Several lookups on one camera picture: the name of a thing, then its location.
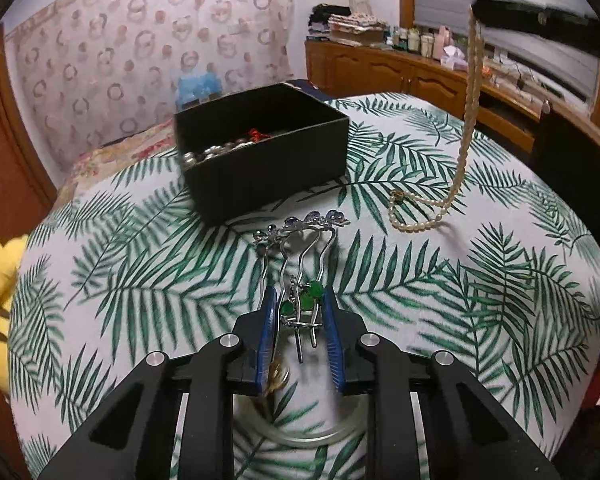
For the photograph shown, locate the silver floral hair comb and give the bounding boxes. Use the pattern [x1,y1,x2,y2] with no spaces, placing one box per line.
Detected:
[253,209,350,361]

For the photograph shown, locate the bottles on sideboard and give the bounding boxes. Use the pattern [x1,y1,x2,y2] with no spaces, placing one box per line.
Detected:
[386,26,455,61]

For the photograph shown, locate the palm leaf print bedspread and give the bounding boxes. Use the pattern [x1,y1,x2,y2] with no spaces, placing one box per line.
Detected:
[8,93,600,474]

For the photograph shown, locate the blue plush toy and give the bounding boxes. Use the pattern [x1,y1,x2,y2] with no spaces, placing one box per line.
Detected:
[176,72,223,112]

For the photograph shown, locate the stack of folded clothes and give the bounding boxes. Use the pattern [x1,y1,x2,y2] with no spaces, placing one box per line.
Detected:
[306,3,389,44]

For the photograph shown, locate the white pearl necklace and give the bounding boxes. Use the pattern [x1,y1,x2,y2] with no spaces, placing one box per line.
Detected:
[386,4,487,233]

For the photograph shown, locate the brown louvered wardrobe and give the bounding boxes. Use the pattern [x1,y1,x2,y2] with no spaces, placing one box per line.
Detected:
[0,26,55,479]

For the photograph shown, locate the floral quilt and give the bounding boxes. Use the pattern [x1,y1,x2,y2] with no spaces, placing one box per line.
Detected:
[52,119,174,210]

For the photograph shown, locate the circle patterned curtain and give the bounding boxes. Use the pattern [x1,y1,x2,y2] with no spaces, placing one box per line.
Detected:
[7,0,294,170]

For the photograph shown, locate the pink tissue box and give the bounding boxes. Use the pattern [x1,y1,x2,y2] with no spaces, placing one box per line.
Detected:
[440,46,468,73]

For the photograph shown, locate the wooden sideboard cabinet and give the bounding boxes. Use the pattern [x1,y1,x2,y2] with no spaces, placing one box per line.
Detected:
[306,39,600,158]

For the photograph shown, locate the green stone silver brooch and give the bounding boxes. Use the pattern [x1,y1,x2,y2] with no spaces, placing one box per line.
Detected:
[279,278,325,330]

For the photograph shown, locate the black open jewelry box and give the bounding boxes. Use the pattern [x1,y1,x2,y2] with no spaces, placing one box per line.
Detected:
[174,82,350,226]

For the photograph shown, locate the small gold brooch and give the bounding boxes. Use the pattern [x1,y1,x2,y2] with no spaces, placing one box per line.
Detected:
[264,359,289,396]

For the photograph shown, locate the pale green jade bangle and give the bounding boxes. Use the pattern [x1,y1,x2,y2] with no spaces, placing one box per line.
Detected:
[233,390,367,450]

